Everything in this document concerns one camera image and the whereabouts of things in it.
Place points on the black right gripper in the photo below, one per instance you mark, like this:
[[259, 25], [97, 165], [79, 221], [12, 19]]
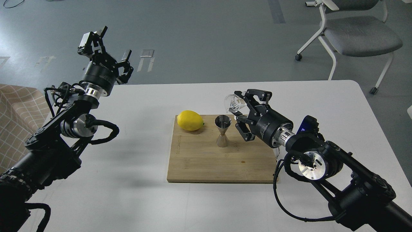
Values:
[[262, 120]]

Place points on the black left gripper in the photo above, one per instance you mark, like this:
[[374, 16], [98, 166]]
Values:
[[100, 70]]

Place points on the small clear glass cup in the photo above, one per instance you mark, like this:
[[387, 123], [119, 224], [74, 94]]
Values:
[[233, 103]]

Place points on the steel double jigger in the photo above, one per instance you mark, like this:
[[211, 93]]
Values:
[[222, 122]]

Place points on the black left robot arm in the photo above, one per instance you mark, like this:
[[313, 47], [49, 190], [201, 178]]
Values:
[[55, 149]]

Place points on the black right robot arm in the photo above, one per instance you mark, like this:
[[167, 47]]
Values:
[[355, 195]]

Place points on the yellow lemon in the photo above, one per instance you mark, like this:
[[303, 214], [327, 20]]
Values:
[[190, 120]]

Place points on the bamboo cutting board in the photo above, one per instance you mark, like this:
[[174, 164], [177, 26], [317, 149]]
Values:
[[196, 158]]

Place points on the beige checkered cloth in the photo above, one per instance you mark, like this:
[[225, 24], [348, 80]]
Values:
[[22, 111]]

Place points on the grey office chair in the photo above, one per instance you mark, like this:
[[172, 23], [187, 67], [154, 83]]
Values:
[[357, 36]]

